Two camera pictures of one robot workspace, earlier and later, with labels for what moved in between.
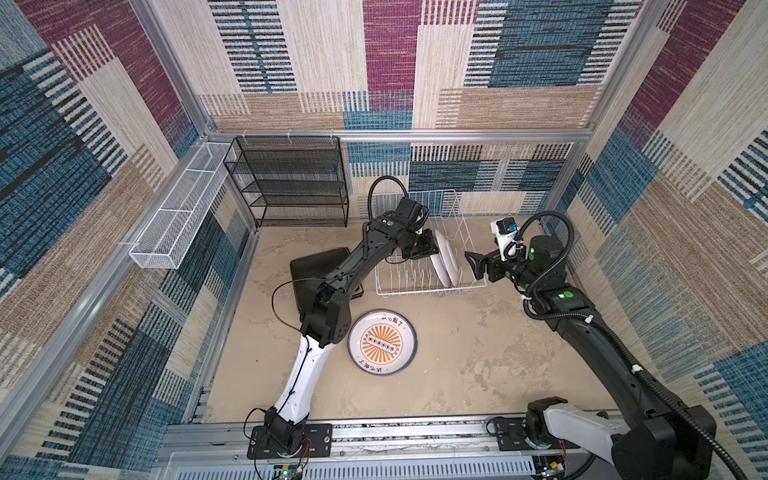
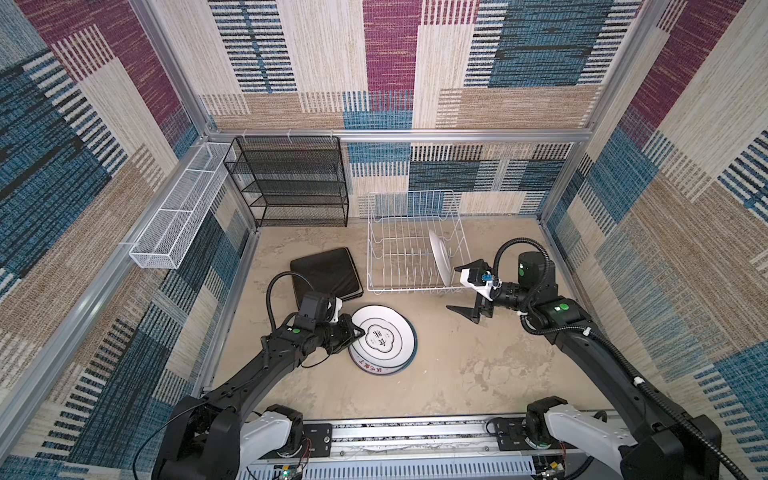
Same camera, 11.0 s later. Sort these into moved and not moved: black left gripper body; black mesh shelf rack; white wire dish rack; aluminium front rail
Moved: black left gripper body
Not moved: black mesh shelf rack; aluminium front rail; white wire dish rack
